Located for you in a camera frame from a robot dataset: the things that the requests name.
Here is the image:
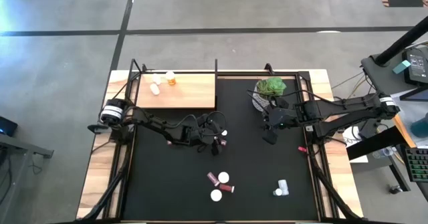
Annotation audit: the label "teal block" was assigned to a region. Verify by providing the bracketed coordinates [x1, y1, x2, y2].
[392, 60, 411, 75]

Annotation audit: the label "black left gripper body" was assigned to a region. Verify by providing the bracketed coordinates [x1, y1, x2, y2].
[189, 113, 227, 146]

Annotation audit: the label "clear plastic water bottle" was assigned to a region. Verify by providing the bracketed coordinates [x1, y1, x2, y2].
[371, 146, 395, 160]

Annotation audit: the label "black metal table frame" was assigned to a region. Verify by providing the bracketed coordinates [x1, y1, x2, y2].
[75, 58, 365, 224]

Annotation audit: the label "black flat device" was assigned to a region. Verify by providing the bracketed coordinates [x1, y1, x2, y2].
[402, 46, 428, 86]

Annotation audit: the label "clear bottle dark red pills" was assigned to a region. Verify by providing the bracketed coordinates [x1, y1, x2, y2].
[206, 172, 221, 187]

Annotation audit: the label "large white plastic bottle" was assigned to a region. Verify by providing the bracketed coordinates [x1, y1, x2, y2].
[278, 179, 290, 197]

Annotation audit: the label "wooden shelf board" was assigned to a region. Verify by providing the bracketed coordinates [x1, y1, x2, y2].
[136, 72, 217, 110]

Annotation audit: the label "potted plant patterned grey pot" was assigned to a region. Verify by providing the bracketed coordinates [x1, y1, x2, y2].
[251, 76, 288, 113]

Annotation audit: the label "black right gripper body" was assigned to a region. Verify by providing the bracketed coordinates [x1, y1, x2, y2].
[265, 105, 304, 131]

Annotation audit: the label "teal round object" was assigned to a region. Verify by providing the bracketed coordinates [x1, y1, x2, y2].
[410, 118, 428, 138]

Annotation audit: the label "black pole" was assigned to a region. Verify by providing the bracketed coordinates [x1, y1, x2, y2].
[374, 15, 428, 67]

